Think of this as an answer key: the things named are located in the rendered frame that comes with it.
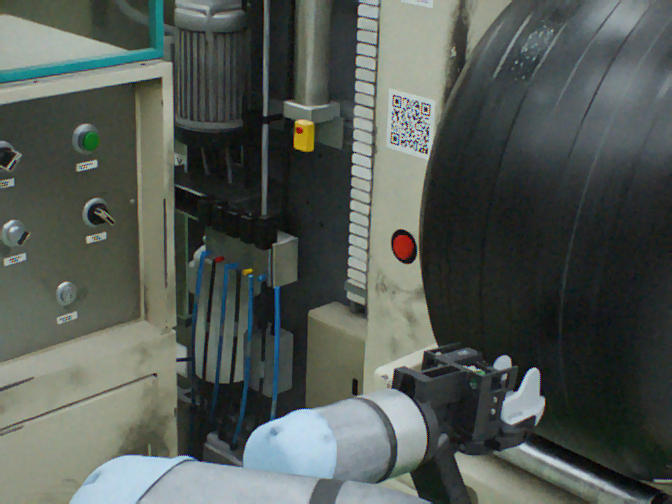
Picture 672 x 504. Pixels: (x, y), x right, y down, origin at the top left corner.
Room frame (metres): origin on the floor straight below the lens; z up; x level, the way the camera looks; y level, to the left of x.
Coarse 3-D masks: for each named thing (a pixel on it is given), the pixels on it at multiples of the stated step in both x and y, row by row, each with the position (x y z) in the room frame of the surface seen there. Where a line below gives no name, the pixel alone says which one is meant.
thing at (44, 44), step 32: (0, 0) 1.42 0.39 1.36; (32, 0) 1.45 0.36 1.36; (64, 0) 1.48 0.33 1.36; (96, 0) 1.51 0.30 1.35; (128, 0) 1.54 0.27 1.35; (160, 0) 1.57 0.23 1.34; (0, 32) 1.42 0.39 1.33; (32, 32) 1.45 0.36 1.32; (64, 32) 1.48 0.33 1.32; (96, 32) 1.51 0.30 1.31; (128, 32) 1.54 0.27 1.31; (160, 32) 1.57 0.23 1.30; (0, 64) 1.42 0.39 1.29; (32, 64) 1.45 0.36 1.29; (64, 64) 1.47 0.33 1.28; (96, 64) 1.50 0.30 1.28
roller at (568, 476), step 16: (512, 448) 1.25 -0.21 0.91; (528, 448) 1.24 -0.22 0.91; (544, 448) 1.23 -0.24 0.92; (560, 448) 1.23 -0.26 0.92; (528, 464) 1.23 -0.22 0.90; (544, 464) 1.22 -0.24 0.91; (560, 464) 1.21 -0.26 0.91; (576, 464) 1.20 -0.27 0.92; (592, 464) 1.20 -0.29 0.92; (560, 480) 1.20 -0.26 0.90; (576, 480) 1.19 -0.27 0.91; (592, 480) 1.18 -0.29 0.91; (608, 480) 1.17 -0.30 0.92; (624, 480) 1.17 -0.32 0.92; (592, 496) 1.17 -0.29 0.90; (608, 496) 1.16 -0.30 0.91; (624, 496) 1.15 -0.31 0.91; (640, 496) 1.14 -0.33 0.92; (656, 496) 1.14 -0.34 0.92
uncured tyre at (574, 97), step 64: (512, 0) 1.32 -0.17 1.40; (576, 0) 1.23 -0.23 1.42; (640, 0) 1.19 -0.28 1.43; (512, 64) 1.20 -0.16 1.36; (576, 64) 1.16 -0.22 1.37; (640, 64) 1.12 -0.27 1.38; (448, 128) 1.21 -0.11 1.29; (512, 128) 1.16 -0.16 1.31; (576, 128) 1.11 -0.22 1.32; (640, 128) 1.08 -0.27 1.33; (448, 192) 1.18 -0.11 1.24; (512, 192) 1.13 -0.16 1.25; (576, 192) 1.08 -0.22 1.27; (640, 192) 1.06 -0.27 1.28; (448, 256) 1.16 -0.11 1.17; (512, 256) 1.11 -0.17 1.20; (576, 256) 1.06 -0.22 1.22; (640, 256) 1.05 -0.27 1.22; (448, 320) 1.18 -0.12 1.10; (512, 320) 1.11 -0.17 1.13; (576, 320) 1.06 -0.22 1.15; (640, 320) 1.04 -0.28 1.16; (576, 384) 1.07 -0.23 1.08; (640, 384) 1.05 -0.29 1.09; (576, 448) 1.15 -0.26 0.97; (640, 448) 1.09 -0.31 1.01
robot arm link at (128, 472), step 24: (96, 480) 0.57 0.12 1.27; (120, 480) 0.56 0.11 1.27; (144, 480) 0.56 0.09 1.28; (168, 480) 0.56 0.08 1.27; (192, 480) 0.56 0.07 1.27; (216, 480) 0.57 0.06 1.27; (240, 480) 0.57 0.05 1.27; (264, 480) 0.57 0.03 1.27; (288, 480) 0.57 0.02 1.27; (312, 480) 0.57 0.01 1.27; (336, 480) 0.58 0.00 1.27
